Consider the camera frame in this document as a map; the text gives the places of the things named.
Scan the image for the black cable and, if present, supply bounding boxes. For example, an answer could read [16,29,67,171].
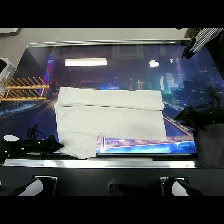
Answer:
[26,124,48,141]

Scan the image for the white garment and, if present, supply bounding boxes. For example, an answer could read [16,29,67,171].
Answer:
[53,86,168,160]

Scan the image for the silver frame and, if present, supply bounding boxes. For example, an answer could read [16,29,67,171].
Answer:
[0,157,201,197]

